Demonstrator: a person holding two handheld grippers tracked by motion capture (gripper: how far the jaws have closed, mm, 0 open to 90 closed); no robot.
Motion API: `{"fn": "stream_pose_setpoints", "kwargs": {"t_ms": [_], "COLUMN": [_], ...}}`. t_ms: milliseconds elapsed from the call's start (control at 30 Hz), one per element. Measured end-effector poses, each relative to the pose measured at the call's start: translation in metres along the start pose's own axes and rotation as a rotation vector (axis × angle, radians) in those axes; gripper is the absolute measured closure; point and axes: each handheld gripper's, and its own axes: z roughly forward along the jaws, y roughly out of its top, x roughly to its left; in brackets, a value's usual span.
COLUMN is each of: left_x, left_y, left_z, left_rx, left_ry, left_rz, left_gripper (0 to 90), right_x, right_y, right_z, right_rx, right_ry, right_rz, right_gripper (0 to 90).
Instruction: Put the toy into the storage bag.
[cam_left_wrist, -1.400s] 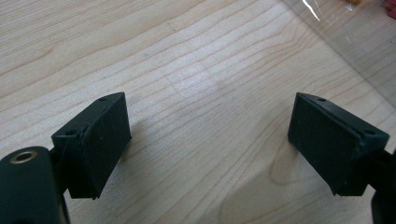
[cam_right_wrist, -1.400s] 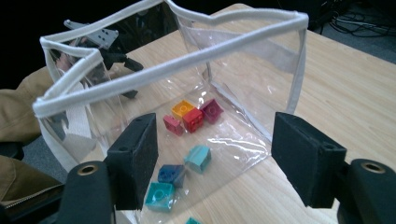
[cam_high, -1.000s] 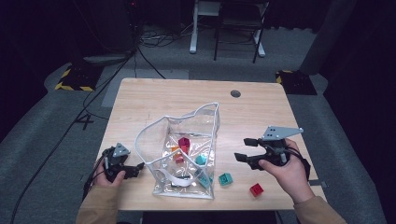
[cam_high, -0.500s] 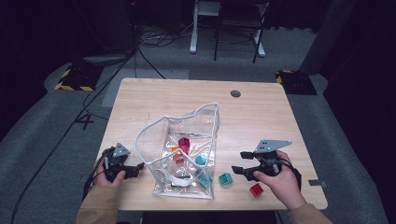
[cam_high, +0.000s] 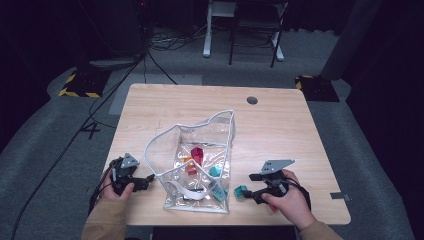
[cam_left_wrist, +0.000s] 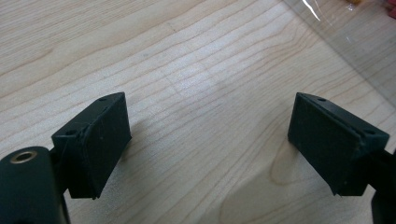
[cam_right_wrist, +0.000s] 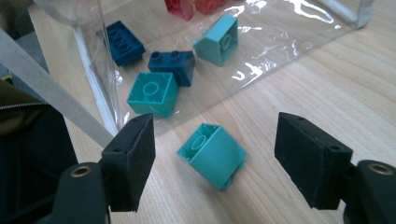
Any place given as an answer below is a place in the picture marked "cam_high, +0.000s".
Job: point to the person's right hand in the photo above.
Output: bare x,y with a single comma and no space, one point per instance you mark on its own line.
295,206

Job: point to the bright cyan toy brick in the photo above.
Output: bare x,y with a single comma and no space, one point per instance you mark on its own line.
215,171

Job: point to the black yellow striped stand base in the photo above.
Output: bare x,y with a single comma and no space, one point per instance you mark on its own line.
316,88
85,83

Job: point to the black equipment tower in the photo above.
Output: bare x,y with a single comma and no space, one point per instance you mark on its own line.
140,20

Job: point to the person's left hand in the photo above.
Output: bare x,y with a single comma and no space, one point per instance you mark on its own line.
108,191

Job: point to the grey table grommet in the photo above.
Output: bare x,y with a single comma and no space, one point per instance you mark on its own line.
252,100

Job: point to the white desk frame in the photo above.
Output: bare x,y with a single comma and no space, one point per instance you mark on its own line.
207,33

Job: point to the clear plastic bag white trim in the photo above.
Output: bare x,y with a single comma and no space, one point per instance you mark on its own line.
173,150

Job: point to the magenta sloped toy brick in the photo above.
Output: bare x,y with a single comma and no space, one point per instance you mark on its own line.
196,154

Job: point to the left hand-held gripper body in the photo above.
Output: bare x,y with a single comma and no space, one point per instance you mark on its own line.
128,162

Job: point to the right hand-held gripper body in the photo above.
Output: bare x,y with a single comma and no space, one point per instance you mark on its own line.
275,165

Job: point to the black chair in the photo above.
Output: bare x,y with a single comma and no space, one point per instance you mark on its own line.
253,20

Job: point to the grey flat stand base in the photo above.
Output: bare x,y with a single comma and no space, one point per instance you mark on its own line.
113,64

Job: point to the grey curtain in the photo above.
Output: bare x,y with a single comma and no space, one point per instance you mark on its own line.
353,36

